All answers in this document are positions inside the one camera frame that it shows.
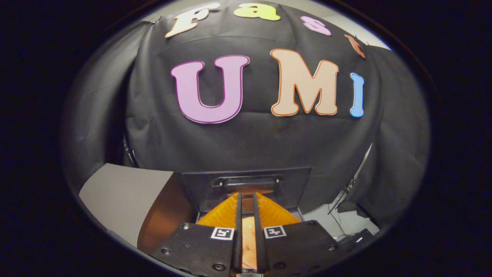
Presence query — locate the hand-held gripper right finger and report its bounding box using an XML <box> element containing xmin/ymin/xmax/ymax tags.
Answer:
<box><xmin>252</xmin><ymin>192</ymin><xmax>342</xmax><ymax>275</ymax></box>

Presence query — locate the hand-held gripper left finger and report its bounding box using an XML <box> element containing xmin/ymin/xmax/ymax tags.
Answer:
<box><xmin>152</xmin><ymin>192</ymin><xmax>243</xmax><ymax>277</ymax></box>

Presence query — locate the orange garment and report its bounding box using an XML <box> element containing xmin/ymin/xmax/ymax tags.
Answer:
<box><xmin>241</xmin><ymin>215</ymin><xmax>258</xmax><ymax>270</ymax></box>

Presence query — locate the black device box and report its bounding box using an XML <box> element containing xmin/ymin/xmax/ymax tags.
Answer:
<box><xmin>338</xmin><ymin>228</ymin><xmax>373</xmax><ymax>247</ymax></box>

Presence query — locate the grey cabinet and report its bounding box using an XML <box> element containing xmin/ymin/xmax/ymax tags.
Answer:
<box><xmin>79</xmin><ymin>163</ymin><xmax>196</xmax><ymax>254</ymax></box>

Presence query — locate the black backdrop cloth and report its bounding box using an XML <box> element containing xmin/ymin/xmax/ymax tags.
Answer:
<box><xmin>61</xmin><ymin>0</ymin><xmax>431</xmax><ymax>227</ymax></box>

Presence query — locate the black power cable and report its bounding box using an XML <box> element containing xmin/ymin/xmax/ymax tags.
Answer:
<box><xmin>327</xmin><ymin>181</ymin><xmax>358</xmax><ymax>239</ymax></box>

